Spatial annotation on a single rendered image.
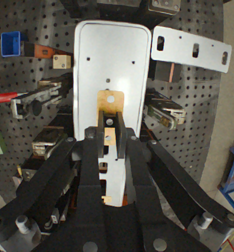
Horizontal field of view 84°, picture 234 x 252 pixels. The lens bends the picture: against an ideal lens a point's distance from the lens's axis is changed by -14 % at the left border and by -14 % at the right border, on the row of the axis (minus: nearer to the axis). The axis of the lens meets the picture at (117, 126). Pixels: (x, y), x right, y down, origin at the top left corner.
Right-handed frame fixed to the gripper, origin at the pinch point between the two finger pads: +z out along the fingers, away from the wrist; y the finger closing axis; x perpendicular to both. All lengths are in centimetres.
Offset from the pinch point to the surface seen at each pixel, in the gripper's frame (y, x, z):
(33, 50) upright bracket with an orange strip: -14.8, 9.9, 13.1
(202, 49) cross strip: 28.8, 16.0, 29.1
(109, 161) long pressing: 2.2, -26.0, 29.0
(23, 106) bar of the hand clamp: -15.4, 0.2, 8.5
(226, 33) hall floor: 122, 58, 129
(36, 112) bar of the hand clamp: -12.5, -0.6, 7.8
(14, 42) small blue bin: -47, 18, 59
